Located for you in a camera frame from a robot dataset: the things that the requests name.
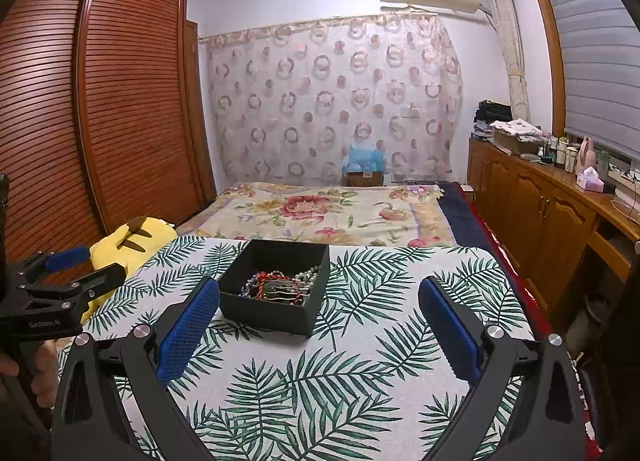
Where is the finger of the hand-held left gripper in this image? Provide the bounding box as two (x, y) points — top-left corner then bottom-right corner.
(30, 265), (127, 308)
(14, 246), (92, 288)

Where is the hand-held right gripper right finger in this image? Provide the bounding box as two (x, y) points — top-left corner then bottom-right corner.
(417, 276), (586, 461)

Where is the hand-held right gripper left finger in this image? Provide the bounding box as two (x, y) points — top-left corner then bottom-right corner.
(50, 277), (222, 461)

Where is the black jewelry box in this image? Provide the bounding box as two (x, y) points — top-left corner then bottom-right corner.
(218, 239), (331, 337)

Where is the red string bracelet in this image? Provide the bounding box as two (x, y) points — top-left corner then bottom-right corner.
(249, 270), (307, 301)

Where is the white pearl necklace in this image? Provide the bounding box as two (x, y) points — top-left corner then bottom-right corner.
(279, 265), (322, 293)

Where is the person's left hand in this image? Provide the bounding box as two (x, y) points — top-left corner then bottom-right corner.
(0, 340), (61, 408)

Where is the yellow plush toy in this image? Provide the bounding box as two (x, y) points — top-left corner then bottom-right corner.
(82, 215), (177, 325)

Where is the palm leaf print cloth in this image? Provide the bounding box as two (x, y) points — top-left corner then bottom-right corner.
(57, 236), (577, 461)

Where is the red bed sheet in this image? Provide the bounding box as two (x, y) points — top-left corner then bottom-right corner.
(470, 201), (604, 461)

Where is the navy blue blanket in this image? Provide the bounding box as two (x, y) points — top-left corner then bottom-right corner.
(437, 181), (494, 248)

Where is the long wooden cabinet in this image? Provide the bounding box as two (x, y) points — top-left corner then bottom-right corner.
(467, 137), (640, 328)

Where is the brown slatted wooden wardrobe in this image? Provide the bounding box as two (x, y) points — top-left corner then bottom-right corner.
(0, 0), (221, 288)

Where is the floral blanket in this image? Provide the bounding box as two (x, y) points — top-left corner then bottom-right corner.
(175, 182), (459, 248)

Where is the small brown cardboard box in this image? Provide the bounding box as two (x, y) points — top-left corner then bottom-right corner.
(347, 171), (386, 187)

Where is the cardboard box with cloth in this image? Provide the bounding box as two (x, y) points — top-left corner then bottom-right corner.
(490, 118), (544, 156)

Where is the pink tissue box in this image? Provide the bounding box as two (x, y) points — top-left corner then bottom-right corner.
(575, 167), (606, 192)

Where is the row of small bottles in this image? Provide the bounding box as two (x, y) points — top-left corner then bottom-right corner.
(542, 133), (581, 173)

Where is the stack of dark clothes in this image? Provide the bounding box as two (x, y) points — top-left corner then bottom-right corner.
(472, 100), (514, 140)

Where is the pink figurine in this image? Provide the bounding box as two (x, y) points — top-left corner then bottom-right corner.
(575, 137), (597, 176)

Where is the white power strip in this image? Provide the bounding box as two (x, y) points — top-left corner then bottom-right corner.
(607, 163), (640, 192)

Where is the sheer circle pattern curtain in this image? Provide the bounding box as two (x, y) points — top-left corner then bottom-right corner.
(197, 13), (464, 186)

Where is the tied beige curtain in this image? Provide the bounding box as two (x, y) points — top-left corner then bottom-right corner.
(479, 0), (532, 122)

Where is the grey window blind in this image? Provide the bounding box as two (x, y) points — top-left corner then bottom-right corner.
(540, 0), (640, 162)

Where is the wooden window frame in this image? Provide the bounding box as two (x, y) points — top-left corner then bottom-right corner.
(525, 0), (569, 138)

